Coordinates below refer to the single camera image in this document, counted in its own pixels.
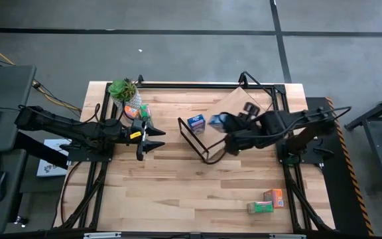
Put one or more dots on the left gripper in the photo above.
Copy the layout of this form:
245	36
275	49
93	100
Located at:
141	141

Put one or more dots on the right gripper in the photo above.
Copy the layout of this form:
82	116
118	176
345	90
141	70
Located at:
244	131

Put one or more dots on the blue Frosted Flakes cereal box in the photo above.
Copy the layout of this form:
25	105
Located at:
216	122
196	123

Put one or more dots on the orange Mini-Wheats cereal box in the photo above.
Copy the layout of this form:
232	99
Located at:
274	198
132	112

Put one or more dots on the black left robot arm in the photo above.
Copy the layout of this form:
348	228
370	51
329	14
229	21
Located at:
61	127

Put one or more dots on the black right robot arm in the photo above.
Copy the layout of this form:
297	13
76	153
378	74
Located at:
293	121

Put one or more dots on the green artificial plant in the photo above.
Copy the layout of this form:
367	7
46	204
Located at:
121	90

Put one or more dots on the white paper sheet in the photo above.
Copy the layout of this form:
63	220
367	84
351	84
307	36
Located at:
50	166

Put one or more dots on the black hazard-striped floor mat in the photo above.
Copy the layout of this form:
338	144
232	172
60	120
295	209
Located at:
343	206

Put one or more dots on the dark metal stand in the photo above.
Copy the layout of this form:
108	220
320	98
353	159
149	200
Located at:
376	149

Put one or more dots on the metal desk caster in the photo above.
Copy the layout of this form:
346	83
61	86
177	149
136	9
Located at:
22	220

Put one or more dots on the wooden shelf with black frame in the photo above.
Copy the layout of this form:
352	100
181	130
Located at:
230	99

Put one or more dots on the black aluminium table frame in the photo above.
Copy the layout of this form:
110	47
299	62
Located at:
194	86

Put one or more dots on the white metal bracket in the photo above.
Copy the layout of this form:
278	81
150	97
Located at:
101	235
287	236

